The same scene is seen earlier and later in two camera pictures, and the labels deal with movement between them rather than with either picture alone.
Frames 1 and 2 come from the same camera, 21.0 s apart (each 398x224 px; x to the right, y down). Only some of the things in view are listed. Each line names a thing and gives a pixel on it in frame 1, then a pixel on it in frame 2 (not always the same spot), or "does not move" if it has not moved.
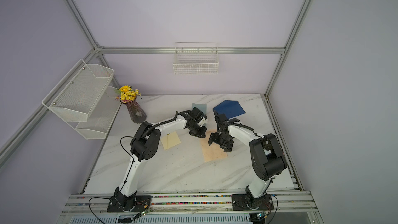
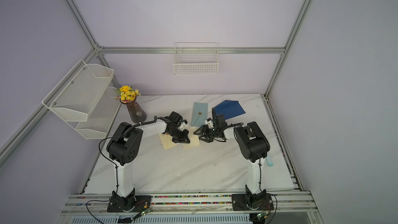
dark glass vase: [137, 114] does not move
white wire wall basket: [196, 58] does not move
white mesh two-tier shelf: [85, 99] does not move
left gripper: [202, 134] to [184, 137]
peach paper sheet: [213, 151] to [194, 139]
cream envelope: [170, 140] does not move
